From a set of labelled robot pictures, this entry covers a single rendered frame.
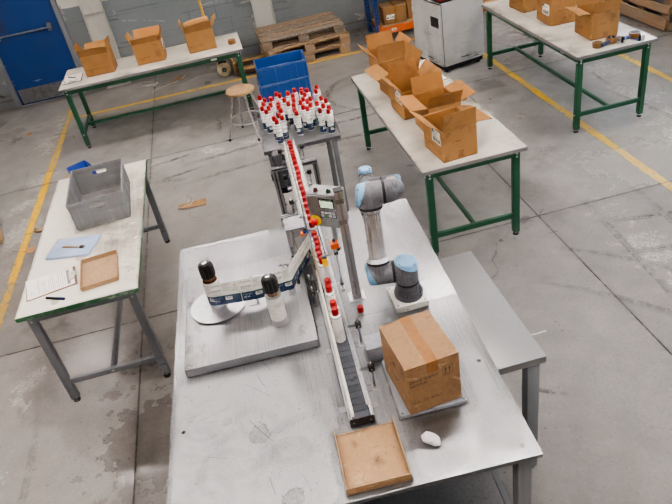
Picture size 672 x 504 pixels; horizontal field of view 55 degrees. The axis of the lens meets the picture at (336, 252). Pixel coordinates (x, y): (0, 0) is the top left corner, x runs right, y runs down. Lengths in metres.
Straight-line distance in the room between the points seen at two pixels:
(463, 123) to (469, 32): 4.00
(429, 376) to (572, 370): 1.64
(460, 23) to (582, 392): 5.48
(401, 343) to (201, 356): 1.08
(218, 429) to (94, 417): 1.74
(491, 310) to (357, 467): 1.10
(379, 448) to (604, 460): 1.45
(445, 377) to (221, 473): 1.01
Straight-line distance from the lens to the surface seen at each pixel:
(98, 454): 4.42
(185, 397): 3.25
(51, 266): 4.73
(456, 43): 8.55
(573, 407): 4.04
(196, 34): 8.42
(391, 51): 6.24
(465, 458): 2.75
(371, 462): 2.76
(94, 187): 5.50
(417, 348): 2.75
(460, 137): 4.75
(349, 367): 3.06
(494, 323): 3.28
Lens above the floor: 3.03
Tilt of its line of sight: 34 degrees down
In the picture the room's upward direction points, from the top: 11 degrees counter-clockwise
